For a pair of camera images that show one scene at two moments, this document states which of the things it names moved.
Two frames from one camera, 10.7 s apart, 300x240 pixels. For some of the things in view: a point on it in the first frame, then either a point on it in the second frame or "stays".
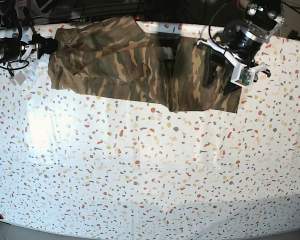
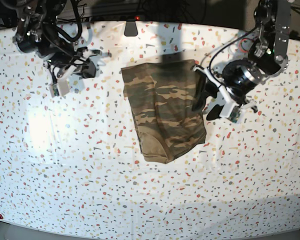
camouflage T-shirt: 113,57 -> 160,95
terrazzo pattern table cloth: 64,159 stays
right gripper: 245,41 -> 240,76
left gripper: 42,45 -> 74,59
